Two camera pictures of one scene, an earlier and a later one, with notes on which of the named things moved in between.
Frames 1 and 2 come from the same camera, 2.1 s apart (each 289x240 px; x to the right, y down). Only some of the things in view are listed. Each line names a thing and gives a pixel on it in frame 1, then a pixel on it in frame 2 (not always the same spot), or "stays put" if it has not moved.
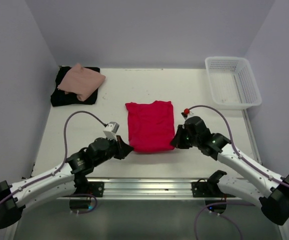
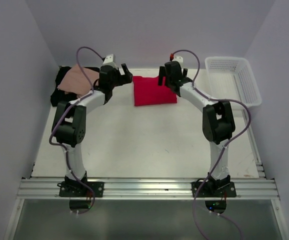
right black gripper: (177, 141) -> (162, 73)
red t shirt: (151, 126) -> (147, 91)
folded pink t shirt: (81, 82) stays put
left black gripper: (123, 148) -> (126, 78)
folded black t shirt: (59, 97) stays put
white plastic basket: (233, 82) stays put
